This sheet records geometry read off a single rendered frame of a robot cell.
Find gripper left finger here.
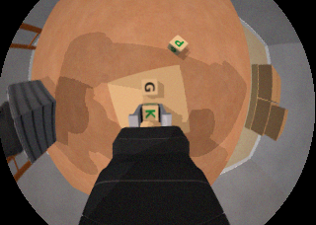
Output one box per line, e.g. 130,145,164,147
128,104,143,127

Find tan square mat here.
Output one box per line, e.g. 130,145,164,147
108,65,190,133

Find beige letter block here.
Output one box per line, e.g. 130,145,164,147
142,103,159,121
141,79,158,96
167,35,188,55

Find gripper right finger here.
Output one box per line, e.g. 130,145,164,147
158,104,172,126

